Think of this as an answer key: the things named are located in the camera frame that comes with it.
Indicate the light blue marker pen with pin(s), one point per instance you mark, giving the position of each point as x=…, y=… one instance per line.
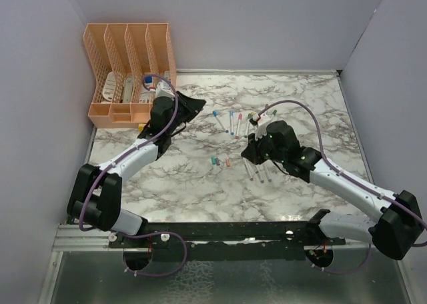
x=231, y=116

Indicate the teal marker pen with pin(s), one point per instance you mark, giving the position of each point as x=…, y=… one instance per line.
x=267, y=172

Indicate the grey marker pen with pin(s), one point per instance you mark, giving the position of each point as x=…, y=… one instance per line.
x=257, y=170

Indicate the peach plastic desk organizer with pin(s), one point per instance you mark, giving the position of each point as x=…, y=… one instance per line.
x=136, y=49

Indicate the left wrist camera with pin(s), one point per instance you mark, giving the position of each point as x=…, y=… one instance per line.
x=163, y=90

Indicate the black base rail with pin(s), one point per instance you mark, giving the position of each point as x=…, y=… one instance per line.
x=225, y=241

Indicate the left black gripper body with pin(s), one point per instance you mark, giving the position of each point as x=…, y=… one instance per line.
x=177, y=121

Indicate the peach marker pen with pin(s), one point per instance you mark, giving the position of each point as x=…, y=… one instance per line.
x=248, y=169

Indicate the white remote in organizer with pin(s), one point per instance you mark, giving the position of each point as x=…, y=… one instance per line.
x=109, y=87

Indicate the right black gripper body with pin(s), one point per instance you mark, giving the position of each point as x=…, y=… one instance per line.
x=261, y=149

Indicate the small white red box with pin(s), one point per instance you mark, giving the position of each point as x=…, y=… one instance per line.
x=167, y=75

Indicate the cyan marker pen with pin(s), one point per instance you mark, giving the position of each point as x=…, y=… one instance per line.
x=224, y=128

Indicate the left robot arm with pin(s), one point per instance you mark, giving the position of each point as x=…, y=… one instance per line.
x=96, y=196

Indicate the pink marker pen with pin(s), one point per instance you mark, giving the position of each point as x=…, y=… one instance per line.
x=237, y=134

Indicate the white paper packet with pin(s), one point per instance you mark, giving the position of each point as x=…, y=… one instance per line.
x=145, y=91

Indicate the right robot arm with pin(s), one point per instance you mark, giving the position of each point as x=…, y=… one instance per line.
x=391, y=221

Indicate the grey stapler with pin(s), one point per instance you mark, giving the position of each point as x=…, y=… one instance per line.
x=127, y=90

